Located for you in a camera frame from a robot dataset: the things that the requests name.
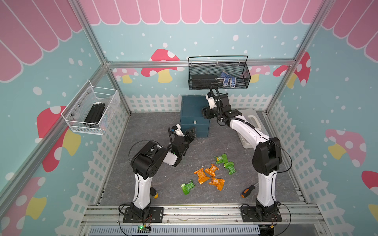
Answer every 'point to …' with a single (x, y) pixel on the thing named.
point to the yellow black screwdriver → (153, 192)
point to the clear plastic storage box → (250, 116)
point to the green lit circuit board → (142, 229)
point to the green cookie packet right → (230, 165)
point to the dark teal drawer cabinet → (191, 115)
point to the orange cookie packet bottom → (219, 183)
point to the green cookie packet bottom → (186, 187)
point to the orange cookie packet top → (211, 170)
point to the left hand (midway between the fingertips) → (196, 129)
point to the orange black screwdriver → (246, 191)
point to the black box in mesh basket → (203, 81)
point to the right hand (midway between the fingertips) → (205, 108)
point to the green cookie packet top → (222, 159)
